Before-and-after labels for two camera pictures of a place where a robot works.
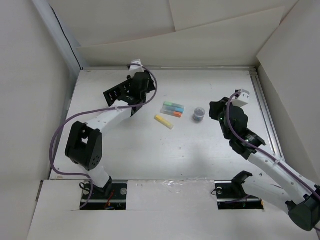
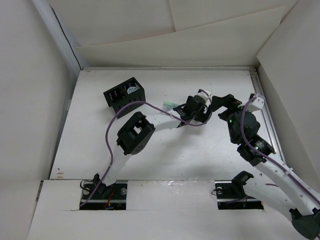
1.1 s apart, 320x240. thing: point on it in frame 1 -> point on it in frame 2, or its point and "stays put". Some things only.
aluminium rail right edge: [266, 116] stays put
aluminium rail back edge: [172, 68] stays put
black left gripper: [150, 87] -> [202, 116]
